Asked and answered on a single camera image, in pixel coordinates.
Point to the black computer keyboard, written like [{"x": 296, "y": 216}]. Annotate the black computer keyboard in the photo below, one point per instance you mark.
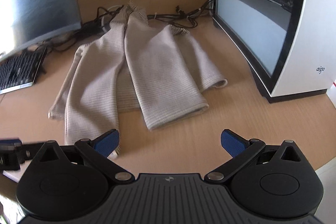
[{"x": 21, "y": 71}]

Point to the striped beige knit sweater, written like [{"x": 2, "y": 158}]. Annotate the striped beige knit sweater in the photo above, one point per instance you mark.
[{"x": 161, "y": 71}]

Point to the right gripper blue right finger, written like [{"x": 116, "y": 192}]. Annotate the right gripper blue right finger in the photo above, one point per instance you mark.
[{"x": 242, "y": 151}]

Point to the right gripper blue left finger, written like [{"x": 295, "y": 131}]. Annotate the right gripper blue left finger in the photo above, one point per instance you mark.
[{"x": 95, "y": 153}]

